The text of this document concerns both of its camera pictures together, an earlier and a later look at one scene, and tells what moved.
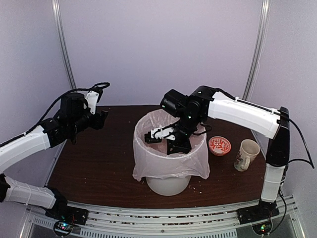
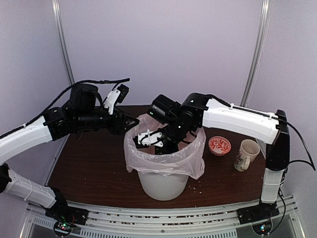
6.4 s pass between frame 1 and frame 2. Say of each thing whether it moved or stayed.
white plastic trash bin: moved
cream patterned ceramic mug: stayed
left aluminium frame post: stayed
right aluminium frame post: stayed
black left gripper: moved
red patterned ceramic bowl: stayed
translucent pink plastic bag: moved
